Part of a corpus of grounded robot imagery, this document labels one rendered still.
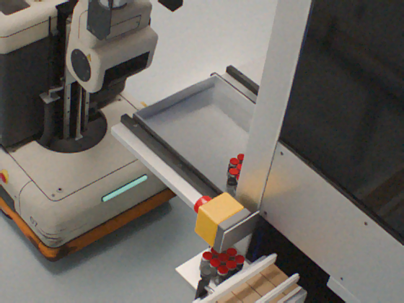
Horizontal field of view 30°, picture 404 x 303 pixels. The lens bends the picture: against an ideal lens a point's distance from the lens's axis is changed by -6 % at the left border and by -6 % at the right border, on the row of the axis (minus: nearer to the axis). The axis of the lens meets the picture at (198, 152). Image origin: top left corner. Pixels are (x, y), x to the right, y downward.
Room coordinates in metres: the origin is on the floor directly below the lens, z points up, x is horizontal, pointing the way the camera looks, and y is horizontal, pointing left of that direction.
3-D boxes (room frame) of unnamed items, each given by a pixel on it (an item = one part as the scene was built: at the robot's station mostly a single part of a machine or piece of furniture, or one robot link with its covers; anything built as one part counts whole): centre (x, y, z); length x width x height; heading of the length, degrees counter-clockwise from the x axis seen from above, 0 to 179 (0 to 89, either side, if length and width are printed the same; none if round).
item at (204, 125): (1.35, -0.05, 0.90); 0.34 x 0.26 x 0.04; 49
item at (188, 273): (0.97, -0.09, 0.87); 0.14 x 0.13 x 0.02; 49
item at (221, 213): (1.01, -0.07, 1.00); 0.08 x 0.07 x 0.07; 49
